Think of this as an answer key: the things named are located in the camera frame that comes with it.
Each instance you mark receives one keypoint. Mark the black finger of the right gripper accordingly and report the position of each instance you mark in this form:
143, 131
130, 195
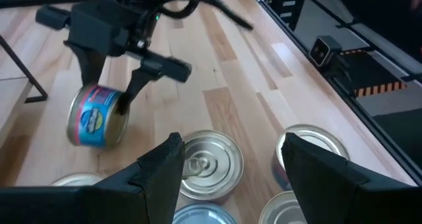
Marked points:
90, 66
135, 85

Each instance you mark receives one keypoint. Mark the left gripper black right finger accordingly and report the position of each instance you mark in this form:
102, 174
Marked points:
329, 191

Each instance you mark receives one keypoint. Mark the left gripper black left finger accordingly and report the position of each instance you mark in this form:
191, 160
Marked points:
148, 191

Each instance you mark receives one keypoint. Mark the blue Wild Planet salmon can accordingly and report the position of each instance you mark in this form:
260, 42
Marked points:
319, 136
280, 211
95, 122
214, 164

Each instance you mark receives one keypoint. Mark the black floor mat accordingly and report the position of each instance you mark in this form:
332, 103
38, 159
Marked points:
405, 135

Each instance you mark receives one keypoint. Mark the black yellow hazard tape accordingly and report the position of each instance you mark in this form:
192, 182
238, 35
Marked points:
379, 89

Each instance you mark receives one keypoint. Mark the black drawer cabinet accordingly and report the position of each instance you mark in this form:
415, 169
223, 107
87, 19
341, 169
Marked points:
287, 6

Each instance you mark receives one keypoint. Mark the small black webcam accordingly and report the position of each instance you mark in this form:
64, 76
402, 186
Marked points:
324, 51

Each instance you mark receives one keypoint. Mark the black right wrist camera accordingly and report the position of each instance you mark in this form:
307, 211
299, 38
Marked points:
102, 26

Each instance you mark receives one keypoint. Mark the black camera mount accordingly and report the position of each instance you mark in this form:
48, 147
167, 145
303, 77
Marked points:
343, 75

